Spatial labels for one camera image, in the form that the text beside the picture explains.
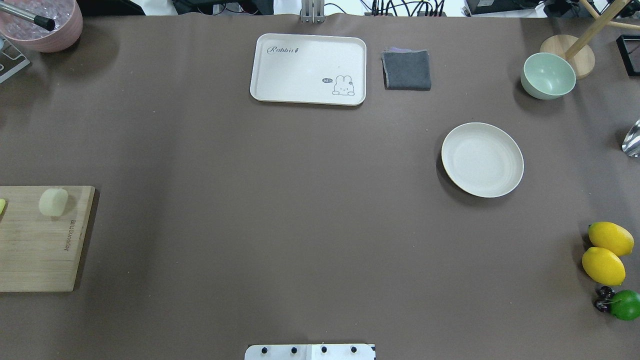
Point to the pale steamed bun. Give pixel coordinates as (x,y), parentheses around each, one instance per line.
(53,201)

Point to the cream rabbit tray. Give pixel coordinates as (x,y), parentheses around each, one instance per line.
(309,69)

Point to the folded grey cloth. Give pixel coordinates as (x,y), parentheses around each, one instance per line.
(406,69)

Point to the cream round plate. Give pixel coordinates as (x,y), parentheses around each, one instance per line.
(482,160)

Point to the mint green bowl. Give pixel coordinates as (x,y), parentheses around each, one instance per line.
(547,76)

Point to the wooden cup stand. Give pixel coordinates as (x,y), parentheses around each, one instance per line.
(576,51)

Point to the wooden cutting board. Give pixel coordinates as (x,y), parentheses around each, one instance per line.
(40,253)

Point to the yellow lemon upper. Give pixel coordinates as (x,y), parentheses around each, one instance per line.
(611,236)

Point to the yellow lemon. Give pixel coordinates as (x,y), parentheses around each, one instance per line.
(611,236)
(603,266)

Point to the yellow lemon lower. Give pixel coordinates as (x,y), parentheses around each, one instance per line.
(603,266)

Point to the pink bowl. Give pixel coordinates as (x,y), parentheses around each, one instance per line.
(66,14)

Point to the dark cherries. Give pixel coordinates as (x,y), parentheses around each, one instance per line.
(604,297)

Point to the metal scoop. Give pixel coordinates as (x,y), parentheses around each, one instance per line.
(631,143)

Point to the black tipped pestle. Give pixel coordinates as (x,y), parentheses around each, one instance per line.
(36,19)

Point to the green lime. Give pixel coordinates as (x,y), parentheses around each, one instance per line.
(625,305)

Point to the aluminium frame post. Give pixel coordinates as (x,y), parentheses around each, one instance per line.
(312,11)

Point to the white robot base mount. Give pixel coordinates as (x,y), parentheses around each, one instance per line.
(319,351)

